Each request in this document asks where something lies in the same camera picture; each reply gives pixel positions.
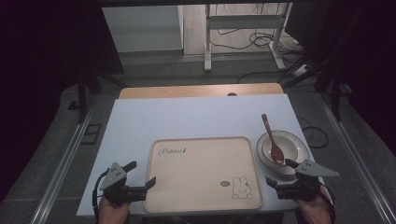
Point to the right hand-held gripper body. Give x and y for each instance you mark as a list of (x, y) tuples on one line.
[(306, 185)]

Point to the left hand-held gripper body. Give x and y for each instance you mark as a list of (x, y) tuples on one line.
[(116, 189)]

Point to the person's left hand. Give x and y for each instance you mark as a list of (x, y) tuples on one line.
[(112, 213)]

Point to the person's right hand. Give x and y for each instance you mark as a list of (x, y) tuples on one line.
[(316, 211)]

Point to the white bowl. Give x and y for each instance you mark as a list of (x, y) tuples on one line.
[(288, 146)]

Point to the white plate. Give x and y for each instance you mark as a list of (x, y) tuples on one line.
[(301, 147)]

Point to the brown wooden spoon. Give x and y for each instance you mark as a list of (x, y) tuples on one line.
[(275, 152)]

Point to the beige tray with rabbit print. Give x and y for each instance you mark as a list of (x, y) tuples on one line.
[(199, 177)]

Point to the black metal stand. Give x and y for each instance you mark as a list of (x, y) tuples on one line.
[(82, 96), (335, 99)]

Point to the white power strip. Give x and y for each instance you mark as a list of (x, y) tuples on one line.
[(301, 70)]

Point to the wooden table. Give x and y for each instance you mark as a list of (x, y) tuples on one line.
[(186, 90)]

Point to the white cabinet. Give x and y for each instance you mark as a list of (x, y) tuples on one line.
[(143, 29)]

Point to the black rectangular floor frame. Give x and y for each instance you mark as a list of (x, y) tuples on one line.
[(91, 134)]

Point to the aluminium floor rail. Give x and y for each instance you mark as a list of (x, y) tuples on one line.
[(67, 161), (358, 161)]

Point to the white metal desk frame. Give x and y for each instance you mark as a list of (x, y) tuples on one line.
[(243, 21)]

